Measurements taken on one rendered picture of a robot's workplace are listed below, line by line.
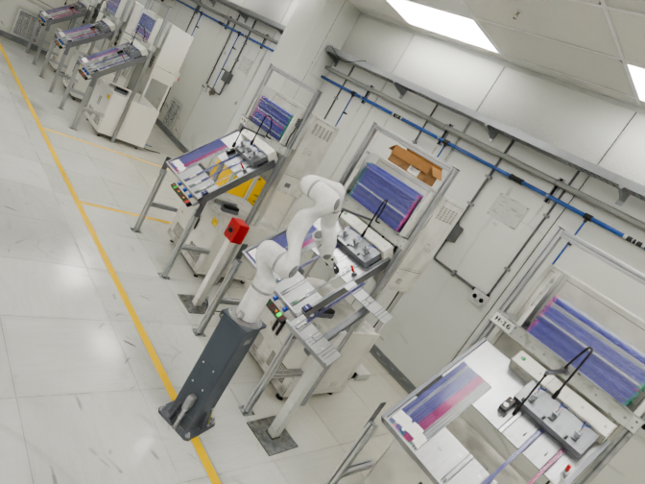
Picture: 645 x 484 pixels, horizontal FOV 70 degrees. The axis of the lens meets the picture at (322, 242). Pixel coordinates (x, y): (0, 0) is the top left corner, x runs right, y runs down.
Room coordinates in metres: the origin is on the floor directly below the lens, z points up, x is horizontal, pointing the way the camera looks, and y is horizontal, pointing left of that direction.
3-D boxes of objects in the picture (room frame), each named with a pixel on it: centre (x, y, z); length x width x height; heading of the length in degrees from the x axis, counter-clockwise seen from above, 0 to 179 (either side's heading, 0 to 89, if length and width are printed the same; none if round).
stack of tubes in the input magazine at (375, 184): (3.06, -0.21, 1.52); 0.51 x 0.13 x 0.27; 50
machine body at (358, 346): (3.19, -0.25, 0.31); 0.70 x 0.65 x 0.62; 50
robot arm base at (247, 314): (2.17, 0.14, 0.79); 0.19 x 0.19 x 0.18
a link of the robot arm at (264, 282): (2.18, 0.17, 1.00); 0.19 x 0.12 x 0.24; 68
